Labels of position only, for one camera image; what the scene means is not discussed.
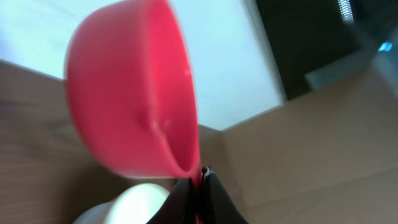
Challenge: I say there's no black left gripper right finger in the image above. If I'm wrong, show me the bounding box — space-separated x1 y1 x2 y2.
200 166 248 224

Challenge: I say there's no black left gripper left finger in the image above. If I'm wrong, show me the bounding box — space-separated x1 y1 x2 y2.
147 179 197 224

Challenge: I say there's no red measuring scoop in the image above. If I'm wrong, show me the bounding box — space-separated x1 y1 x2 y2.
63 0 205 224

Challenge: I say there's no cream round bowl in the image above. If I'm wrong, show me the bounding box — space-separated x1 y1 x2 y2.
73 183 170 224

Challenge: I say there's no brown cardboard panel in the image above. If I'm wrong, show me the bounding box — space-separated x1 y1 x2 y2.
1 63 397 224

